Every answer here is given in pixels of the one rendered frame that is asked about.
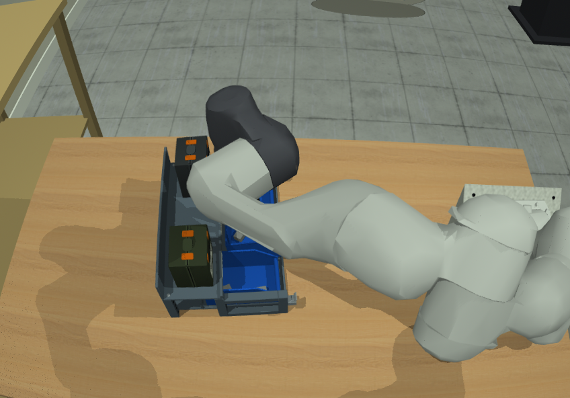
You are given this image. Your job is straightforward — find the black hard case with orange latches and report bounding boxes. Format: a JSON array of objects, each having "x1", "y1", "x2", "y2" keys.
[{"x1": 175, "y1": 135, "x2": 210, "y2": 198}]

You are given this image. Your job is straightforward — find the grey metal shelf rack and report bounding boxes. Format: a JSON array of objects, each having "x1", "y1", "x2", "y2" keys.
[{"x1": 155, "y1": 147, "x2": 297, "y2": 317}]

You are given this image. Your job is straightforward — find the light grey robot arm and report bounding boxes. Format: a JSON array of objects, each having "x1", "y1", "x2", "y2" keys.
[{"x1": 187, "y1": 85, "x2": 570, "y2": 362}]

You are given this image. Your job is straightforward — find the dark green case with orange latches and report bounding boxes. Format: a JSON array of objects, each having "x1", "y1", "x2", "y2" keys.
[{"x1": 168, "y1": 225, "x2": 213, "y2": 288}]

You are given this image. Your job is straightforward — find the blue bin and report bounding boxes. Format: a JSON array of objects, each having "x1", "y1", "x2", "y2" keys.
[
  {"x1": 225, "y1": 225, "x2": 280, "y2": 257},
  {"x1": 222, "y1": 249, "x2": 281, "y2": 293},
  {"x1": 259, "y1": 190, "x2": 274, "y2": 204}
]

